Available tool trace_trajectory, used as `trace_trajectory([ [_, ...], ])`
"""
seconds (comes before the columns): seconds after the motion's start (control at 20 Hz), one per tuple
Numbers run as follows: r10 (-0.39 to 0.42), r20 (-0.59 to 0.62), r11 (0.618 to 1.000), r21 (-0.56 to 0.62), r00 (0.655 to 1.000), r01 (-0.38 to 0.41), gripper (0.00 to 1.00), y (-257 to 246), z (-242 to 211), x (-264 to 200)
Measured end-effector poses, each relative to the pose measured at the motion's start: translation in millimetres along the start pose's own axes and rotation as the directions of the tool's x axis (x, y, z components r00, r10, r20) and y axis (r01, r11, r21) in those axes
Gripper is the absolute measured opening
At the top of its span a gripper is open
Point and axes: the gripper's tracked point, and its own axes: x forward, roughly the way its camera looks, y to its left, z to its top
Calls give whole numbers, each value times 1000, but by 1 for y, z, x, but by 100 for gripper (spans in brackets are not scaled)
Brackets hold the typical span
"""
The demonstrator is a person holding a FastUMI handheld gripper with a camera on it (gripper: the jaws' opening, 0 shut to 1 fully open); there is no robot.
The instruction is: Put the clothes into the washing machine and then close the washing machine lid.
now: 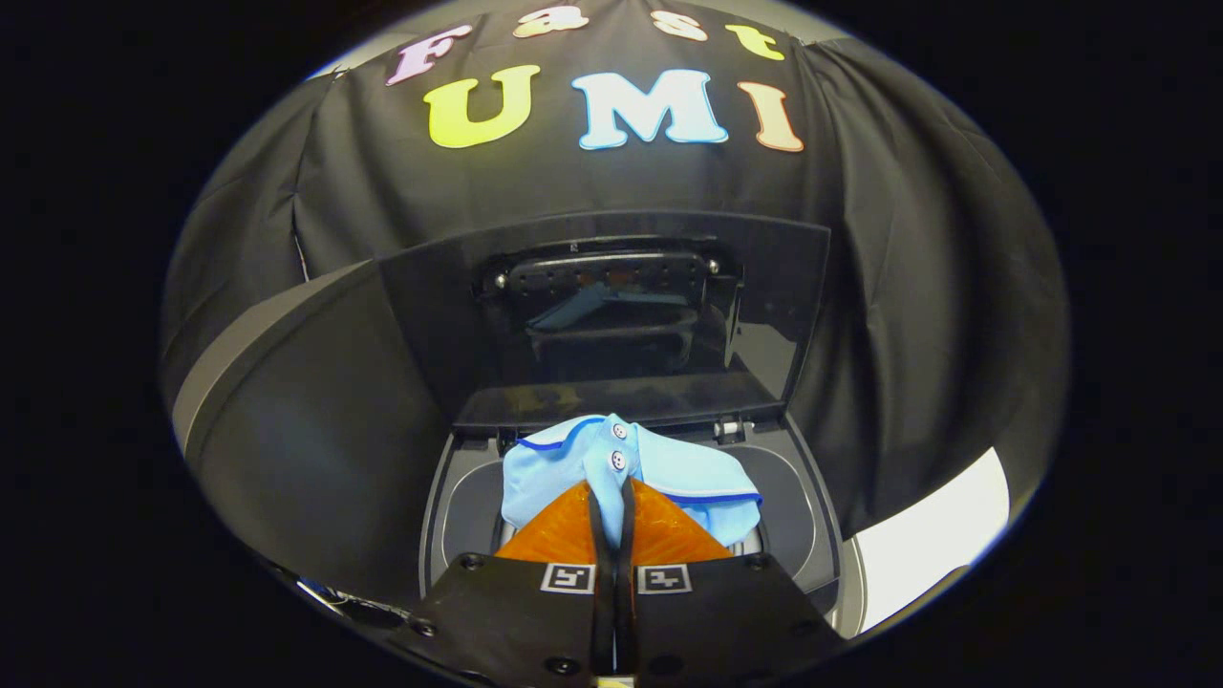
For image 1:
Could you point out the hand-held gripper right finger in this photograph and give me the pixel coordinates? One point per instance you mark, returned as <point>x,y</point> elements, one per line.
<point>628,549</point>

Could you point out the light blue polo shirt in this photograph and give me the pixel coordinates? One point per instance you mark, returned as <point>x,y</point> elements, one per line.
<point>554,478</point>

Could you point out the beige cabinet with dark top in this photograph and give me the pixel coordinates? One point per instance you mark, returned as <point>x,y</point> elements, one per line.
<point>315,430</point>

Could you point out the white panel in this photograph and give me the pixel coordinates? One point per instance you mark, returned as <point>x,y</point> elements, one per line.
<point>932,535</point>

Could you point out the dark washing machine lid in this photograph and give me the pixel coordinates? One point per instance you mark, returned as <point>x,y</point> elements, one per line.
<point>430,315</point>

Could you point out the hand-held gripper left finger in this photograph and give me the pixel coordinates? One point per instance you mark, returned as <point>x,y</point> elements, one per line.
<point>600,549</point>

